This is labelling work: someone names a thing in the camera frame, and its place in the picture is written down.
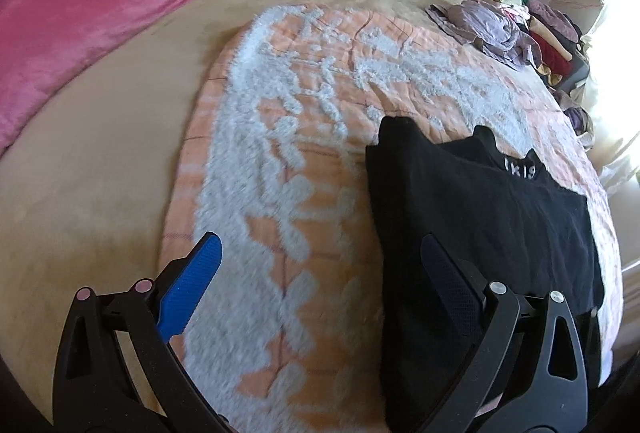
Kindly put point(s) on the peach white floral blanket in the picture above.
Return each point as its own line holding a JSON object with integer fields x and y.
{"x": 300, "y": 163}

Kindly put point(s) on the lilac garment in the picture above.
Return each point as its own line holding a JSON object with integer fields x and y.
{"x": 480, "y": 23}

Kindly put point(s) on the black garment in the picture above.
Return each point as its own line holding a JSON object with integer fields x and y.
{"x": 475, "y": 203}

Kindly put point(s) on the pile of folded clothes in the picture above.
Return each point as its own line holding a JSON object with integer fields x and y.
{"x": 545, "y": 33}

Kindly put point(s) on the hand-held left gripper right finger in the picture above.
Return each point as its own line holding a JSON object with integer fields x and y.
{"x": 450, "y": 283}

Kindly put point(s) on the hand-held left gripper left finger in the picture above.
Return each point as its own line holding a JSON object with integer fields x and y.
{"x": 195, "y": 283}

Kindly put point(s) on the beige bed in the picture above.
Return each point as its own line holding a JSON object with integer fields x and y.
{"x": 100, "y": 163}

